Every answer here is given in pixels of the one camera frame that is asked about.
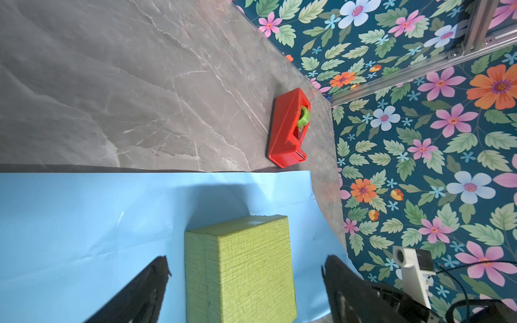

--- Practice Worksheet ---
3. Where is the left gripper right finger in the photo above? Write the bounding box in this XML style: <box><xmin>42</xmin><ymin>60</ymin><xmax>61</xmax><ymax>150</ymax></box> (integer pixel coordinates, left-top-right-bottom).
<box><xmin>322</xmin><ymin>255</ymin><xmax>409</xmax><ymax>322</ymax></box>

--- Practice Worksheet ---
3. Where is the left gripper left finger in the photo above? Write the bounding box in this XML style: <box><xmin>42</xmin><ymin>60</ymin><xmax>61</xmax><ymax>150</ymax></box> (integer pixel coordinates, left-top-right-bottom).
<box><xmin>86</xmin><ymin>256</ymin><xmax>171</xmax><ymax>323</ymax></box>

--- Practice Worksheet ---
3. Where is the light blue wrapping paper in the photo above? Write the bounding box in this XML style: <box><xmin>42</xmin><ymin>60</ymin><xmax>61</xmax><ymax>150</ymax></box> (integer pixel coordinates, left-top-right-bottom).
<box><xmin>1</xmin><ymin>171</ymin><xmax>350</xmax><ymax>322</ymax></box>

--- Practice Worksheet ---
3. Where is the green gift box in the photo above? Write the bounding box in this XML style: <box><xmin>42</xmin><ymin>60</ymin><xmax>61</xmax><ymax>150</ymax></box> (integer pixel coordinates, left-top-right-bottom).
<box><xmin>184</xmin><ymin>215</ymin><xmax>298</xmax><ymax>322</ymax></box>

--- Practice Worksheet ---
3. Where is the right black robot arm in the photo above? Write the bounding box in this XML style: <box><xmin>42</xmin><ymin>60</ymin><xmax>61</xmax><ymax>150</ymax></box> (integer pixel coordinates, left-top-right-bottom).
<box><xmin>366</xmin><ymin>282</ymin><xmax>516</xmax><ymax>322</ymax></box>

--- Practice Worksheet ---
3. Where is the green tape roll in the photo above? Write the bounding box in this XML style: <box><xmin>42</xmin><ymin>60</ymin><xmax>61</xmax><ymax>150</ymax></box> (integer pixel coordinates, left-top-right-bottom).
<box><xmin>297</xmin><ymin>106</ymin><xmax>310</xmax><ymax>129</ymax></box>

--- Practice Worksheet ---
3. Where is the red tape dispenser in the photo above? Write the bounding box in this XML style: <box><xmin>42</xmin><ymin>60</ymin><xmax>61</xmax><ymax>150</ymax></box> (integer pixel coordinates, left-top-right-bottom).
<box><xmin>266</xmin><ymin>88</ymin><xmax>311</xmax><ymax>168</ymax></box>

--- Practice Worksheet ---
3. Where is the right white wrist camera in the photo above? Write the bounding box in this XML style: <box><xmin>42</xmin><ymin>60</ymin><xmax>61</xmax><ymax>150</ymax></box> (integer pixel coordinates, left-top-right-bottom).
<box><xmin>393</xmin><ymin>246</ymin><xmax>436</xmax><ymax>309</ymax></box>

